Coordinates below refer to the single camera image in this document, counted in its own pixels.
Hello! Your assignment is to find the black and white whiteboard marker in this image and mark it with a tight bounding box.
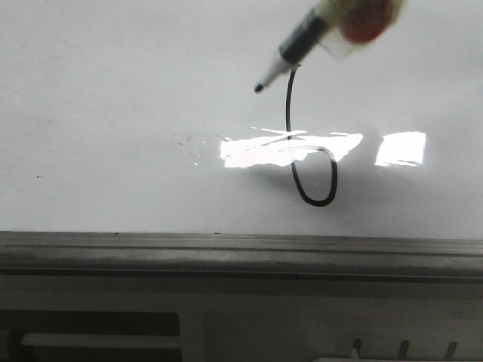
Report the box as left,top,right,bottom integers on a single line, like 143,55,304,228
253,0,408,94

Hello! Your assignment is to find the white whiteboard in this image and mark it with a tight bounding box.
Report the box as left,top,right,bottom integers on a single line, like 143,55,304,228
1,1,482,239

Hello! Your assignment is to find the grey aluminium whiteboard frame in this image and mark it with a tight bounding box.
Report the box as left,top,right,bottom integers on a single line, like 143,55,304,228
1,231,482,280

